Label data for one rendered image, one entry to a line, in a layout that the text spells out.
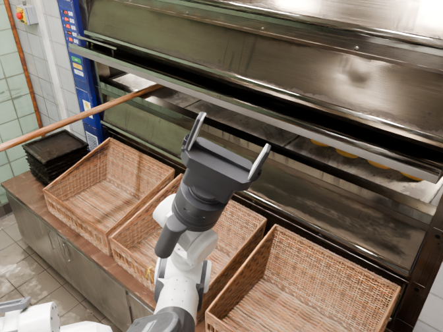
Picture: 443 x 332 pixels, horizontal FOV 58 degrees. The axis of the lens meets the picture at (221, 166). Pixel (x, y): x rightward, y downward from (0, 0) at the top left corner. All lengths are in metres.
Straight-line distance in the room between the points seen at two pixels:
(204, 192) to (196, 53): 1.14
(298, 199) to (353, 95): 0.53
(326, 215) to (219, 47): 0.78
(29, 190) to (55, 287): 0.64
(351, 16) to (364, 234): 0.78
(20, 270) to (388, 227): 2.31
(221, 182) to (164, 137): 1.50
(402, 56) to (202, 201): 0.83
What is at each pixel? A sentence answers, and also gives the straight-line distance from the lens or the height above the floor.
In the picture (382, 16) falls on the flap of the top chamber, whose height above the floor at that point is 1.76.
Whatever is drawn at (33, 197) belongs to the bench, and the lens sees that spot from 2.61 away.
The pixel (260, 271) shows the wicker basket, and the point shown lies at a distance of 1.87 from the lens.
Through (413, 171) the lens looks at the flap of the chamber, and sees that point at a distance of 1.24.
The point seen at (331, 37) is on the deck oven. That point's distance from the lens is 1.38.
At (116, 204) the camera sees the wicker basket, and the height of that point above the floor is 0.59.
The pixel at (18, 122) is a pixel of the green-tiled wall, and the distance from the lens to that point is 3.30.
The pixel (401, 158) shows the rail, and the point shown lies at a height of 1.42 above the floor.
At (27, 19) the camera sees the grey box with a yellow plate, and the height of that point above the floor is 1.44.
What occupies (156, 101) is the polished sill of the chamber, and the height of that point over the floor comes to 1.18.
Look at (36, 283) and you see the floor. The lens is 2.91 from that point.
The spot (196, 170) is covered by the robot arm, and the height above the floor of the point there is 1.68.
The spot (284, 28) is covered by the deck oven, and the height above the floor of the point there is 1.67.
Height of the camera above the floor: 2.03
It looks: 33 degrees down
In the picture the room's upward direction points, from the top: straight up
